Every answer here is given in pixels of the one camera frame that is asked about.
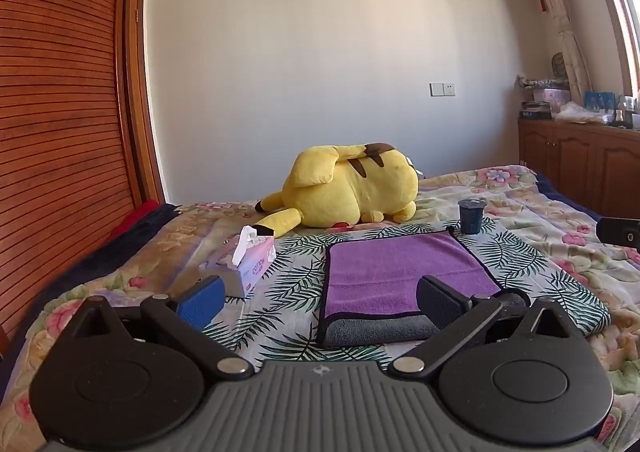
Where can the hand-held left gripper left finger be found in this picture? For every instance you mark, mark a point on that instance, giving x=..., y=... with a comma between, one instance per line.
x=202, y=301

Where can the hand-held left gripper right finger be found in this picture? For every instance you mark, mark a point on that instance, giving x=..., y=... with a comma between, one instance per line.
x=440, y=303

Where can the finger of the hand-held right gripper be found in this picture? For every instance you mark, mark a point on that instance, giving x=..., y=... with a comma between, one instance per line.
x=620, y=232

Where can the purple and grey towel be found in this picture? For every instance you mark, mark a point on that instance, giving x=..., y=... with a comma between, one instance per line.
x=390, y=267

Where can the pink tissue box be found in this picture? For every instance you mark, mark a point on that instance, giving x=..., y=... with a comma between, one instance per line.
x=247, y=262

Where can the floral blanket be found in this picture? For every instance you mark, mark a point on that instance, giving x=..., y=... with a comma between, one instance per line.
x=550, y=212

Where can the wooden cabinet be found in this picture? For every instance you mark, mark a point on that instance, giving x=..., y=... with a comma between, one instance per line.
x=575, y=161

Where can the dark blue cup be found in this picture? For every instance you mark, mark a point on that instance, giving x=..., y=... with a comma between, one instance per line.
x=470, y=218

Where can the leaf print bed sheet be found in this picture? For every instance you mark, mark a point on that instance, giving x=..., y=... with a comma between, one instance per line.
x=290, y=272

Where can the red cloth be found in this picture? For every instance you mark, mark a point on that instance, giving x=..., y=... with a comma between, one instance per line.
x=132, y=221

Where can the dark blue blanket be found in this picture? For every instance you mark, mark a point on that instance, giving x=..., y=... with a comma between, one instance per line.
x=95, y=257

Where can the white plastic bag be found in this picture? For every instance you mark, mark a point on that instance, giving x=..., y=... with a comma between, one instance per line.
x=580, y=112

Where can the blue box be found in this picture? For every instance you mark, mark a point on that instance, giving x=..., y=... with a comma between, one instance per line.
x=599, y=101

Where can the stack of books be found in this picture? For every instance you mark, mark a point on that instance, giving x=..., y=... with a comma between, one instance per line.
x=535, y=110

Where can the pink storage box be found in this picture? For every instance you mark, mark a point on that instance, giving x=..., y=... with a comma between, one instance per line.
x=551, y=99

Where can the yellow plush toy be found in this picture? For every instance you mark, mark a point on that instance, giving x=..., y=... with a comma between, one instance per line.
x=345, y=187

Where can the patterned folded cloth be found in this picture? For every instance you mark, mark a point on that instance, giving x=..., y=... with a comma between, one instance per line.
x=542, y=81

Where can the wooden slatted wardrobe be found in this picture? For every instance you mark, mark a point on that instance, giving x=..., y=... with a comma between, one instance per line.
x=60, y=106

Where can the white wall socket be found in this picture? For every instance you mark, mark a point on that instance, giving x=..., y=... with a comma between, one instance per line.
x=442, y=89

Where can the wooden window frame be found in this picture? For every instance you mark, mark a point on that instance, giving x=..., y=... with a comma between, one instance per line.
x=617, y=6

